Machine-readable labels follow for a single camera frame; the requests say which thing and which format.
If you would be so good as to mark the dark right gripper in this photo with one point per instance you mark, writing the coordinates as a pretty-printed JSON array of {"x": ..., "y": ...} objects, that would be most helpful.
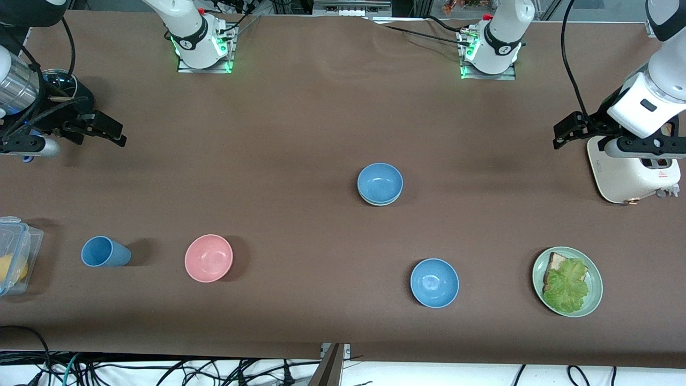
[{"x": 74, "y": 110}]

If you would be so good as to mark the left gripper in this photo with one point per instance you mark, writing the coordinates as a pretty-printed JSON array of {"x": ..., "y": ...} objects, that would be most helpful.
[{"x": 596, "y": 123}]

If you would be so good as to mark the blue bowl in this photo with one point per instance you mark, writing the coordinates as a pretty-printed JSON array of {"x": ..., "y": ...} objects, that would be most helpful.
[
  {"x": 434, "y": 281},
  {"x": 379, "y": 181}
]

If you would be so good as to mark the pale green bowl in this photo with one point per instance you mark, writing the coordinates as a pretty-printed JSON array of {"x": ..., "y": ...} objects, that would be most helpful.
[{"x": 380, "y": 204}]

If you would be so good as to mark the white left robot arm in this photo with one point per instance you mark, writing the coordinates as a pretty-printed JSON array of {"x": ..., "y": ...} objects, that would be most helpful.
[{"x": 504, "y": 32}]

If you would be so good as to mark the pink bowl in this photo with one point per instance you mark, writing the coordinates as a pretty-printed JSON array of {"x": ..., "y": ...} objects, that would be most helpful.
[{"x": 208, "y": 257}]

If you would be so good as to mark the black pot with glass lid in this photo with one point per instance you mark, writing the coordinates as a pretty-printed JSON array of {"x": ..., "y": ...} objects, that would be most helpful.
[{"x": 83, "y": 91}]

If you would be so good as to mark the cream white toaster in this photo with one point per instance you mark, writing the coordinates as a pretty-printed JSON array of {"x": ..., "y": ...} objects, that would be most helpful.
[{"x": 627, "y": 182}]

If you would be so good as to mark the brown toast slice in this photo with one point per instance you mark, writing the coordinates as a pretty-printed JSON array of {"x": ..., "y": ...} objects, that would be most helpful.
[{"x": 670, "y": 128}]

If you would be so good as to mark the blue plastic cup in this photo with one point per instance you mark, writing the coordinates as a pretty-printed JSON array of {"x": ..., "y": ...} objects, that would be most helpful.
[{"x": 104, "y": 252}]

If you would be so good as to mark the clear container with blue lid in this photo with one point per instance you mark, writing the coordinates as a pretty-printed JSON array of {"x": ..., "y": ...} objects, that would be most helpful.
[{"x": 31, "y": 241}]

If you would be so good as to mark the bread slice with dark crust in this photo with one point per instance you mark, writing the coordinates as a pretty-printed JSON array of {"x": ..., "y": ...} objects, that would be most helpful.
[{"x": 557, "y": 261}]

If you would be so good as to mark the pale green plate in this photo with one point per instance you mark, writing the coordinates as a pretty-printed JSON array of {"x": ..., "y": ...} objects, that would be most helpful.
[{"x": 595, "y": 279}]

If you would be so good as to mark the yellow fruit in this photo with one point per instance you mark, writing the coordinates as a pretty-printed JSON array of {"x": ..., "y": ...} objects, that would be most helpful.
[{"x": 10, "y": 268}]

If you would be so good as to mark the green lettuce leaf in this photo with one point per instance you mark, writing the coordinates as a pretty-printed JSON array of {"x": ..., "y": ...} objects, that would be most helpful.
[{"x": 568, "y": 287}]

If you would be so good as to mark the metal background equipment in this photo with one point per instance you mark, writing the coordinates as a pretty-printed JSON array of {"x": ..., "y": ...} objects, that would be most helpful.
[{"x": 348, "y": 8}]

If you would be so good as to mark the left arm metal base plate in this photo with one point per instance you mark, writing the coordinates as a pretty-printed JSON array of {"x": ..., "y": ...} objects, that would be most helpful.
[{"x": 487, "y": 76}]

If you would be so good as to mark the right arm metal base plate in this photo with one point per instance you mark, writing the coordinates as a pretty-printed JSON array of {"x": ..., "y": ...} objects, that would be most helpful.
[{"x": 206, "y": 70}]

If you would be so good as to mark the grey metal stand post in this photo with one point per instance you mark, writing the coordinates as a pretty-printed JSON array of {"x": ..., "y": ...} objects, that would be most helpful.
[{"x": 331, "y": 370}]

